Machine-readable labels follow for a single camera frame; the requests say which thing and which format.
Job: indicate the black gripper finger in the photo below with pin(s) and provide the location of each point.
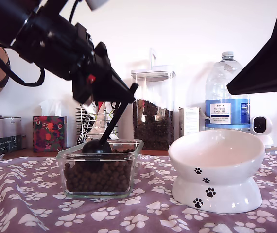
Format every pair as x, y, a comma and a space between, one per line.
109, 82
269, 68

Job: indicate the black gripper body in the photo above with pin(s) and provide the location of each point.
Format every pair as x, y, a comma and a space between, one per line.
51, 41

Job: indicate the black plastic measuring spoon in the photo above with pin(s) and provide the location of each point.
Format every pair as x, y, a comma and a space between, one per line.
96, 147

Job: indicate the white paw print cat bowl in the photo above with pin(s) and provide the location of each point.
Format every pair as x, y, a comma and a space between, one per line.
216, 191

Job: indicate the red sachet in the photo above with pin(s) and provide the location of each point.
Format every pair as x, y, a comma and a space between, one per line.
100, 105

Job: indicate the plain white sachet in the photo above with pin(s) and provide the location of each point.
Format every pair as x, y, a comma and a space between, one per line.
108, 108

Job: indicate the white sachet with black text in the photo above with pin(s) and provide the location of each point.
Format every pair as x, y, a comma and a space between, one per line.
91, 108

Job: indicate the tall clear canister white lid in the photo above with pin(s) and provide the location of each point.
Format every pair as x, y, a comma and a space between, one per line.
153, 71

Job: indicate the beige pouch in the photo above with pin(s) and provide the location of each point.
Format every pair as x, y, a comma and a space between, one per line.
99, 128

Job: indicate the white paper tissue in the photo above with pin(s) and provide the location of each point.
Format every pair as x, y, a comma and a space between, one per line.
49, 108

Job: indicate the dark kibble store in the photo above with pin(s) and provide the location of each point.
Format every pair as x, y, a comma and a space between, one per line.
153, 133

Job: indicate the large blue label water bottle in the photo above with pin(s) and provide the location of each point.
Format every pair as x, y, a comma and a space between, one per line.
219, 114

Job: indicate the floral tissue box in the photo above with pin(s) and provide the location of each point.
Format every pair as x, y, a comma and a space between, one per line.
48, 136

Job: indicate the small white printed carton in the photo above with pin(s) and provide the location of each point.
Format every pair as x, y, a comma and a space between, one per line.
189, 121

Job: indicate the plain white tin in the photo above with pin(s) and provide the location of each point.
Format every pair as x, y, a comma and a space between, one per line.
13, 127

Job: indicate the large brown kibble heap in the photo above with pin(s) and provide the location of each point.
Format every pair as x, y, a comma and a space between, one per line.
99, 177

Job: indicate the square clear glass container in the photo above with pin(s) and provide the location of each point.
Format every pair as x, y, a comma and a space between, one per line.
62, 170

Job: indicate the dark green cardboard box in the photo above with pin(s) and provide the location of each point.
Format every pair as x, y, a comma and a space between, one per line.
2, 145

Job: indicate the purple paw print cloth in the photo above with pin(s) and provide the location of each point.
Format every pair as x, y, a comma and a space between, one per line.
31, 184

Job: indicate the small white round camera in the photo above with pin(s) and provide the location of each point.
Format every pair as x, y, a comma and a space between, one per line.
268, 125

